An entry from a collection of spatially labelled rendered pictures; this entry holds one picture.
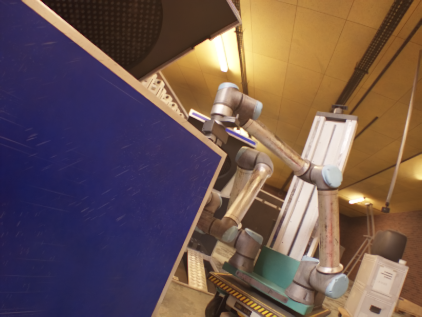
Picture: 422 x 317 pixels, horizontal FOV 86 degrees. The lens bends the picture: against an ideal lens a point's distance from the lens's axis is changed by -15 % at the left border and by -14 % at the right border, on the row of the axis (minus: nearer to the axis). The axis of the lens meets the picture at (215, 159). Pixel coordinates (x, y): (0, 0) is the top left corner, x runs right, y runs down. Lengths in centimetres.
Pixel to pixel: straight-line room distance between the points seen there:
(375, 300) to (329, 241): 229
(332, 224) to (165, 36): 134
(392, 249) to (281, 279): 214
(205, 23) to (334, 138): 129
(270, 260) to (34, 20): 183
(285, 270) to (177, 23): 167
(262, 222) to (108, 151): 685
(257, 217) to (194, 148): 646
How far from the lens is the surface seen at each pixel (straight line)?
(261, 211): 731
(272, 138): 138
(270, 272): 196
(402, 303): 798
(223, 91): 116
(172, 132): 80
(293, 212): 204
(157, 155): 78
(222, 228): 131
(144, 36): 157
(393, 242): 380
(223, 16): 149
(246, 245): 188
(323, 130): 222
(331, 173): 141
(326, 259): 154
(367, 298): 368
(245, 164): 169
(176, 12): 145
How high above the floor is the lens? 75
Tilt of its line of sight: 9 degrees up
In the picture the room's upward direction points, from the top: 24 degrees clockwise
